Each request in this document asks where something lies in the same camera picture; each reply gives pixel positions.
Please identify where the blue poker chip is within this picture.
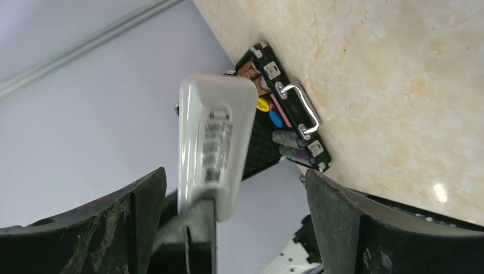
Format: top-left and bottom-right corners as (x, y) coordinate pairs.
(268, 110), (284, 128)

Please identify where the black poker chip case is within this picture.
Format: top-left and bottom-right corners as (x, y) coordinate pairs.
(174, 42), (333, 182)

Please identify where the yellow poker chip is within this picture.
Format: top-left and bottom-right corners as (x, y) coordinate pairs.
(257, 97), (271, 112)

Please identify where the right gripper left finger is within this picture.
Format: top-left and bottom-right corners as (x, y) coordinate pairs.
(1, 168), (167, 273)

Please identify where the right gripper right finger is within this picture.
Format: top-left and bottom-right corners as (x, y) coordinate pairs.
(305, 170), (483, 273)

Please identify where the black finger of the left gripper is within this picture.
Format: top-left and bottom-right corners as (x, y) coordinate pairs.
(147, 190), (217, 274)

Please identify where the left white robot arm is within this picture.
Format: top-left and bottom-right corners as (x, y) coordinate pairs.
(147, 192), (324, 273)

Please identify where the white remote control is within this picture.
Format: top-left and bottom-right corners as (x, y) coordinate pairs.
(178, 74), (258, 222)

